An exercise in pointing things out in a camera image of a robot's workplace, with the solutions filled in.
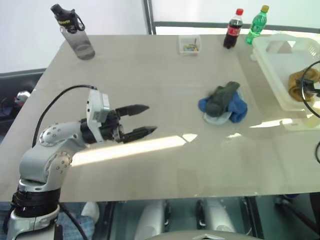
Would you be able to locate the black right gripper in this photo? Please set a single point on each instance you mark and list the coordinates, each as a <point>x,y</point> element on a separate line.
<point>315,89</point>

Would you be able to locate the white plastic basket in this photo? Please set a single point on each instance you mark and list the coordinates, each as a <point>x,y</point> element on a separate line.
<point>275,75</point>

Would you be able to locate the dark window rail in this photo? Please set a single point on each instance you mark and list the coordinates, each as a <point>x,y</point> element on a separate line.
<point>195,25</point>

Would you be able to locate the grey sports water bottle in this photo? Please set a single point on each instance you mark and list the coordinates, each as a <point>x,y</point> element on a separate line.
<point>80,42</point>

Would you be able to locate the colourful small clips heap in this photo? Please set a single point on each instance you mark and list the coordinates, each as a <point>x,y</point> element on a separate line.
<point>190,47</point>

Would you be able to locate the small silver object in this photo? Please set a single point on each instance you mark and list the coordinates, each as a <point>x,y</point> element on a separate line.
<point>22,96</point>

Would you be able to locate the black table leg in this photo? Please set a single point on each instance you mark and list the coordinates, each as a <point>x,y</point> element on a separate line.
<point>253,217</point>

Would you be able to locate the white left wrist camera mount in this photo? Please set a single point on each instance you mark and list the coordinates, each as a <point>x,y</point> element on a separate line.
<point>96,105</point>

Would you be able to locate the dark grey cloth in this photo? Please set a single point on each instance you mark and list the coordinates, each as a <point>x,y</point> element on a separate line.
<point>220,100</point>

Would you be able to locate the silver left robot leg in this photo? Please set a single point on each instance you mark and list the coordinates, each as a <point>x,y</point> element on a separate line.
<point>152,217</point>

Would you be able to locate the green soda bottle yellow cap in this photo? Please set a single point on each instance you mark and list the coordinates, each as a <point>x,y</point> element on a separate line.
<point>256,27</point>

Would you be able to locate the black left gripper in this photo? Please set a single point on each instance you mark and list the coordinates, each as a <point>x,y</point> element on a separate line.
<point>112,127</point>

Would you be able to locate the cola bottle with red cap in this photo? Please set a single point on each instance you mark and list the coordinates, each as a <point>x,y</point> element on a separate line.
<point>232,32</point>

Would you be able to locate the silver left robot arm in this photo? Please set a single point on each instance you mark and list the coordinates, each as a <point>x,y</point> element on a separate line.
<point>37,162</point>

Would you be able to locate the white shoe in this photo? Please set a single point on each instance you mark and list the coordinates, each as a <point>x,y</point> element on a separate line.
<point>90,211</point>

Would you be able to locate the black window post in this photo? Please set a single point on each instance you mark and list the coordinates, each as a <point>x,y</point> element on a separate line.
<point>149,17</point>

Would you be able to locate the small clear plastic container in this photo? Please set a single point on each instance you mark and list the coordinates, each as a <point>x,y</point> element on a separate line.
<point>182,41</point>

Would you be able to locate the silver right robot leg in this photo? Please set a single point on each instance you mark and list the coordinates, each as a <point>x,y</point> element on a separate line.
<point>217,215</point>

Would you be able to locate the grey robot torso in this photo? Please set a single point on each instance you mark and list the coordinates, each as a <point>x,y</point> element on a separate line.
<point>175,236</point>

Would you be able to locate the silver robot leg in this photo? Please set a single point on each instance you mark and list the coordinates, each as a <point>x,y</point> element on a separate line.
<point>152,217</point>
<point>217,215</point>

